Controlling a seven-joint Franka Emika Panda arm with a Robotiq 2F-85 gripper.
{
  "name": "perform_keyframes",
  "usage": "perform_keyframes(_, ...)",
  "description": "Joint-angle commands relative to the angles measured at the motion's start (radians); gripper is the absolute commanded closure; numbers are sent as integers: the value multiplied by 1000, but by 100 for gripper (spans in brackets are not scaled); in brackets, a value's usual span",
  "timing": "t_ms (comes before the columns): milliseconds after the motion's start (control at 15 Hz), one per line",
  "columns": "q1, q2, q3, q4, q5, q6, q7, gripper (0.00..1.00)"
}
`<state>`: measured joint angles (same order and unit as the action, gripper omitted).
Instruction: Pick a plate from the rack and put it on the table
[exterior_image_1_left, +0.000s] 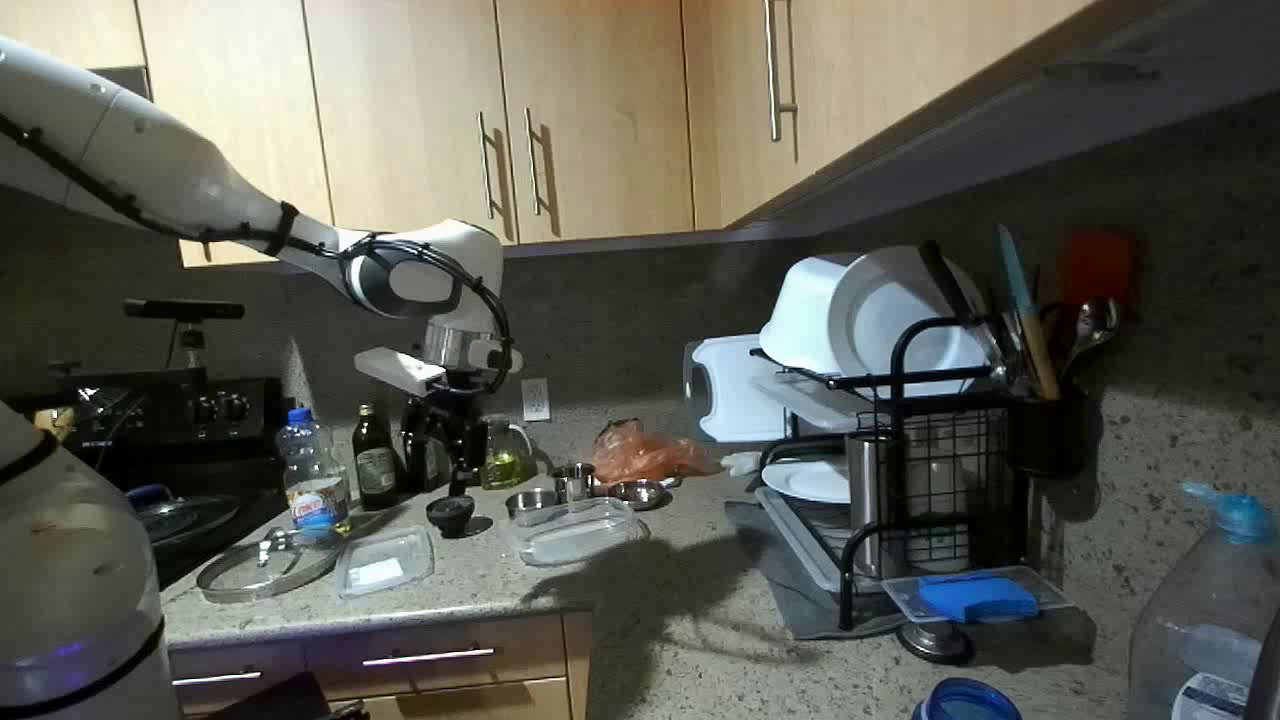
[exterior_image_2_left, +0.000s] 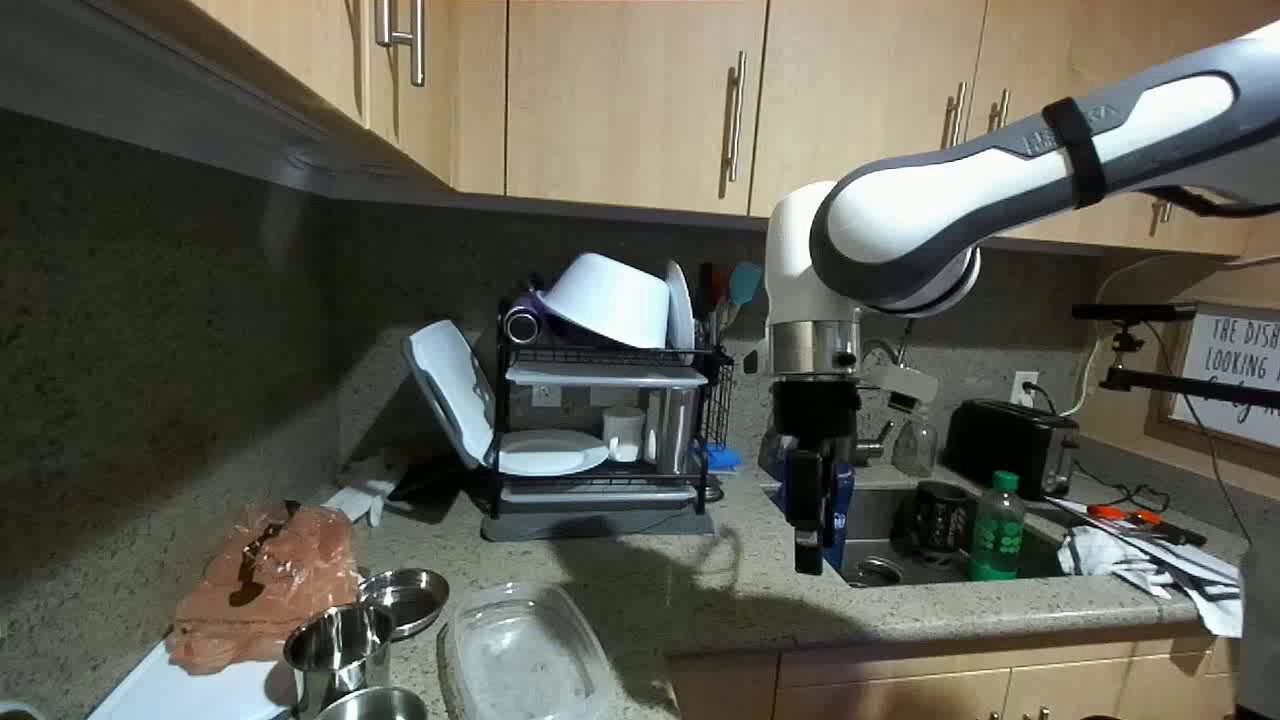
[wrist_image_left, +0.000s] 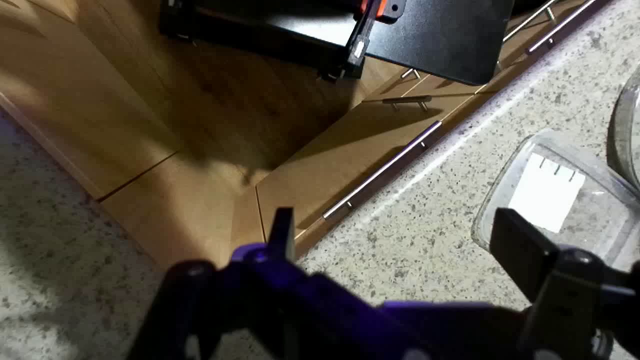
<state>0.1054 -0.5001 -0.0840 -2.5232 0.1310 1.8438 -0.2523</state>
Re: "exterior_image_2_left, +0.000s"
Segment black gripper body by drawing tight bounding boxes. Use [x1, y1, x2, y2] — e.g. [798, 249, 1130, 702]
[773, 375, 858, 453]

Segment white dinner plate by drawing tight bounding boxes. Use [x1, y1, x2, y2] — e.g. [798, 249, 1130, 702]
[667, 259, 696, 352]

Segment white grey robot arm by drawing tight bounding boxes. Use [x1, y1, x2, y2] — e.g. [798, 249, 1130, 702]
[765, 18, 1280, 343]

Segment chrome kitchen faucet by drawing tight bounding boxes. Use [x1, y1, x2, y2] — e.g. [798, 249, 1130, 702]
[854, 338, 921, 466]

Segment black pot in sink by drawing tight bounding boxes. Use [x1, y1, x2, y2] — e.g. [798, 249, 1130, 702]
[891, 478, 974, 561]

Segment black toaster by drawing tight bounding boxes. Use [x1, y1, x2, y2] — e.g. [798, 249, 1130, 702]
[945, 401, 1079, 500]

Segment teal silicone spatula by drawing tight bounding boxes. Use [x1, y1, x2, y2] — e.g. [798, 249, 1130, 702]
[728, 259, 765, 316]

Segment green plastic bottle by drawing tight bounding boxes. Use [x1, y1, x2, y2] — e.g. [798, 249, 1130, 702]
[966, 473, 1023, 580]

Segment white mug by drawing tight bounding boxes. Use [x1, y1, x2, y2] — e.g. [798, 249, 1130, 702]
[598, 408, 645, 464]

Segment large white bowl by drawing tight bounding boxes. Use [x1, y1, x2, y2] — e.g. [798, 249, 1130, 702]
[541, 252, 667, 348]

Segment clear plastic container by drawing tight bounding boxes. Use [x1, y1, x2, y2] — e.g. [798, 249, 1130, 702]
[440, 580, 614, 720]

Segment white crumpled towel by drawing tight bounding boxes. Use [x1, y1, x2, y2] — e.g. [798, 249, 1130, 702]
[1056, 516, 1245, 640]

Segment small steel bowl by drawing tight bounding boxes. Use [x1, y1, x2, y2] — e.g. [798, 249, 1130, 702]
[359, 569, 451, 640]

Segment steel cup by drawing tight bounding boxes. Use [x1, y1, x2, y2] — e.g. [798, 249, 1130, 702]
[284, 603, 393, 715]

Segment white cutting board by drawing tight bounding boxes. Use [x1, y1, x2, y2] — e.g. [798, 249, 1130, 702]
[89, 645, 278, 720]

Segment black wire dish rack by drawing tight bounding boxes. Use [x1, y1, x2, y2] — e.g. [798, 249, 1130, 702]
[482, 300, 722, 541]

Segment framed wall sign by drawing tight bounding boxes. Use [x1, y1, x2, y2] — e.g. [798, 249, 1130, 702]
[1153, 307, 1280, 464]

